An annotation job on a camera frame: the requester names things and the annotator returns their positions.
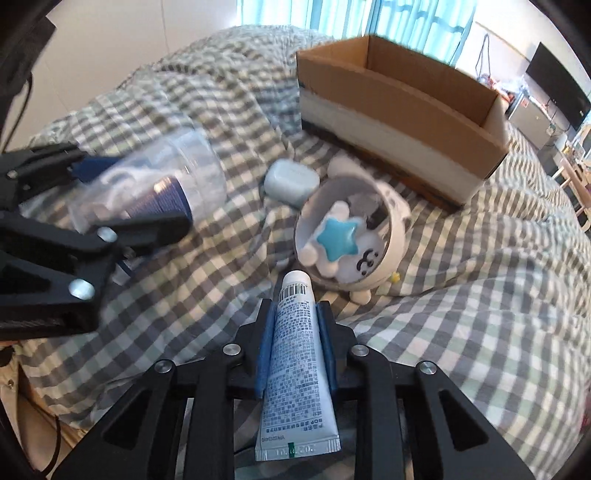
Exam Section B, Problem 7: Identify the clear cotton swab jar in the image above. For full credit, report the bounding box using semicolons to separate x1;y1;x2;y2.
68;128;226;232

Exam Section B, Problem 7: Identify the white printed cream tube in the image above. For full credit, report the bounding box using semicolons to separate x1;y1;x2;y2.
256;270;341;462

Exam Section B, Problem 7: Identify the white bunny figurine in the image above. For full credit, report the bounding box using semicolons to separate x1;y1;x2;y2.
294;155;411;305

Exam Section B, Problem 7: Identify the pale blue earbuds case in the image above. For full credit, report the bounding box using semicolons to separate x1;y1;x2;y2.
263;159;320;208

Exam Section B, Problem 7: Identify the grey checkered duvet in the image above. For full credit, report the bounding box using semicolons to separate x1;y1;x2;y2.
16;26;590;479

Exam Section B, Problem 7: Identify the open cardboard box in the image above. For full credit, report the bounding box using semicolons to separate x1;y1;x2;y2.
297;35;508;212

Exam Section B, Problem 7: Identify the silver mini fridge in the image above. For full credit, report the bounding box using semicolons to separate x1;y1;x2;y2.
507;93;556;150

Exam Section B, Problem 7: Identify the teal curtain middle panel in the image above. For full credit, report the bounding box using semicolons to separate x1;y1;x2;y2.
238;0;477;66

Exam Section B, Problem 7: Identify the black wall television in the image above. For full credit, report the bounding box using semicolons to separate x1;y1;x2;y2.
526;43;590;130

